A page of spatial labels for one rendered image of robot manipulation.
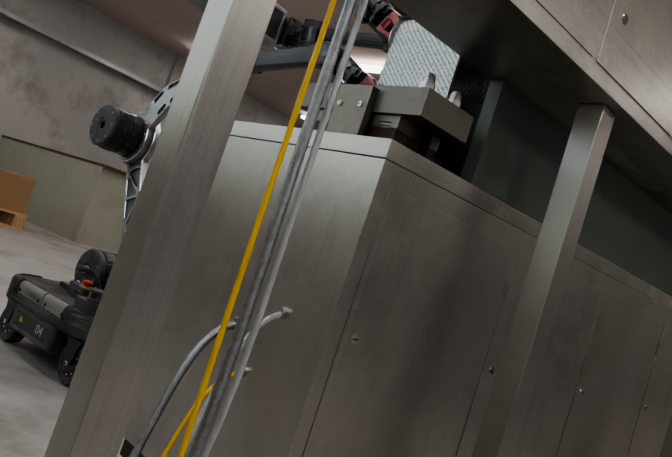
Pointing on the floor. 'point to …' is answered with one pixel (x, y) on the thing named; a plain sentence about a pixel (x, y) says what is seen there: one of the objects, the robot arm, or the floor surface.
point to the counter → (69, 193)
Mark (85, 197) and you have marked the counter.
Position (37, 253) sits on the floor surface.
